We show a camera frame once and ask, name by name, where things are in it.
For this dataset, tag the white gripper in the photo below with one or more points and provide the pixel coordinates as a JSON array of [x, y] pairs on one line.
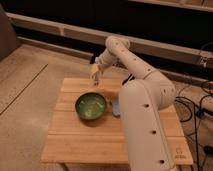
[[94, 73]]

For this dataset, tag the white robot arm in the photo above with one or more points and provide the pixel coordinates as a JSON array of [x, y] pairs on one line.
[[140, 101]]

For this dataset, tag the green ceramic bowl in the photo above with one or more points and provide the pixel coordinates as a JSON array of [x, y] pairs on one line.
[[90, 106]]

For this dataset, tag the blue sponge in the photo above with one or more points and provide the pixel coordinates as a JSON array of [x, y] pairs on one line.
[[115, 108]]

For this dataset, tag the wooden table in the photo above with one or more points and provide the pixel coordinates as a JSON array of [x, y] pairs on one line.
[[71, 140]]

